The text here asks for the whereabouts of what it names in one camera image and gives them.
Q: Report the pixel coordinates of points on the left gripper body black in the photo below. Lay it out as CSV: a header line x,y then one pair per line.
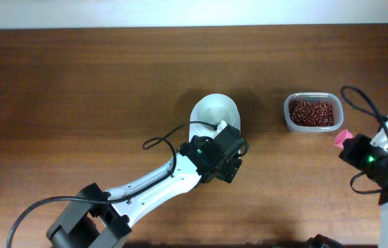
x,y
227,171

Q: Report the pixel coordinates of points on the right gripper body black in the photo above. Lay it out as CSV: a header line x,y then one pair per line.
x,y
365,157

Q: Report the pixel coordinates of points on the pink measuring scoop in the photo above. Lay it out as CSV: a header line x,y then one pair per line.
x,y
342,137

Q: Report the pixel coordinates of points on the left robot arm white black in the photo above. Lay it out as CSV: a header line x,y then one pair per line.
x,y
105,218

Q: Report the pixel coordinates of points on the white digital kitchen scale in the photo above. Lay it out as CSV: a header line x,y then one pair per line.
x,y
198,129

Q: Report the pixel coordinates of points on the white round bowl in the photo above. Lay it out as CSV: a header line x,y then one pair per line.
x,y
215,108

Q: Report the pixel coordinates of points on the red beans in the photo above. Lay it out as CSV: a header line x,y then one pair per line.
x,y
311,114

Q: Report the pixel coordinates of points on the clear plastic container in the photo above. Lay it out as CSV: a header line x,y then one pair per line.
x,y
314,96

